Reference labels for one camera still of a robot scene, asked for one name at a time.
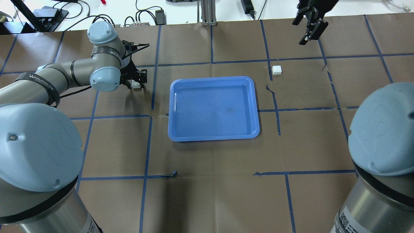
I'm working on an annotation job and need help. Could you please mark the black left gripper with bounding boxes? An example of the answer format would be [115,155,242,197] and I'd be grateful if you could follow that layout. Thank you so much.
[120,41,147,90]

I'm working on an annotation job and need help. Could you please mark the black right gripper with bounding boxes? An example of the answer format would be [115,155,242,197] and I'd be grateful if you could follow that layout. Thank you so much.
[292,0,338,45]

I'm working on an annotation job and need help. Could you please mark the white block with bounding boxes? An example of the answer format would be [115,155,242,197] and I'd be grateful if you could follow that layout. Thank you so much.
[271,65,283,75]
[131,81,141,89]

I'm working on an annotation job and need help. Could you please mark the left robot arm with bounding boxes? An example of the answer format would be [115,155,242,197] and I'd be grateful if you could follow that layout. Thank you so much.
[0,21,149,233]

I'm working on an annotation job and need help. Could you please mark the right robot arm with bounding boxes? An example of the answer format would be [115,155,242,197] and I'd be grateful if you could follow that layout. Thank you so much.
[331,82,414,233]

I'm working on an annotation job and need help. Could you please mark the blue plastic tray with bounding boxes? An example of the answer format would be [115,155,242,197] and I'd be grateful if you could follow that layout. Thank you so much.
[168,76,260,142]

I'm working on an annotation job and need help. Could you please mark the black power adapter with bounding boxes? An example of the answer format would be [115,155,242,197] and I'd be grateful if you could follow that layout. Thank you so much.
[241,0,255,15]

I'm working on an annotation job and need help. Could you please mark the aluminium frame post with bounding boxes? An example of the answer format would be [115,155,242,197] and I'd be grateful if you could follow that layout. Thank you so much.
[200,0,217,27]

